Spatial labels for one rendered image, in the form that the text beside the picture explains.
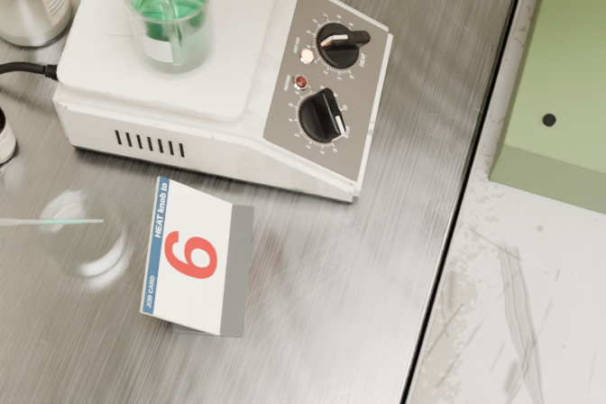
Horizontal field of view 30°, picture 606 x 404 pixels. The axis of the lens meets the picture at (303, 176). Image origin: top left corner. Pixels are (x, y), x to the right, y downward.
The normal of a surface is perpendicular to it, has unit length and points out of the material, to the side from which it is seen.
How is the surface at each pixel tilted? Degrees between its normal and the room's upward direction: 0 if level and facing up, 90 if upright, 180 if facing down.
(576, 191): 90
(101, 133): 90
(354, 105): 30
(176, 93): 0
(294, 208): 0
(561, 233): 0
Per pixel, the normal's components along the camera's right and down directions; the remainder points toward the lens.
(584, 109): 0.03, -0.41
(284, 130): 0.51, -0.26
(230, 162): -0.21, 0.88
